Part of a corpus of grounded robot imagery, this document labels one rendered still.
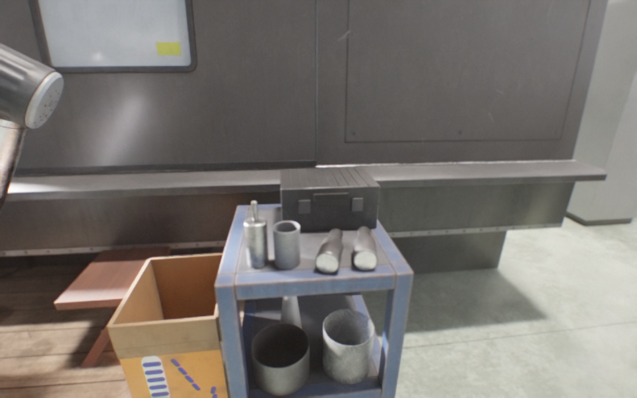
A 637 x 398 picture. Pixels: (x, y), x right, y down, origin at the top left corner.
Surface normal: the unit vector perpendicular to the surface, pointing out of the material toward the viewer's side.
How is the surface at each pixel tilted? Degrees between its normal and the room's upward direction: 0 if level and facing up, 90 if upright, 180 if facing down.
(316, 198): 90
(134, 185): 31
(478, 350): 0
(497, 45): 86
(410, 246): 90
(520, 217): 90
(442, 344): 0
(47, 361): 0
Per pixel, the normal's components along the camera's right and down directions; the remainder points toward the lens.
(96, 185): 0.07, -0.61
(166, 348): 0.15, 0.37
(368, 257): -0.10, 0.37
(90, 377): 0.01, -0.93
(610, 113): -0.99, 0.04
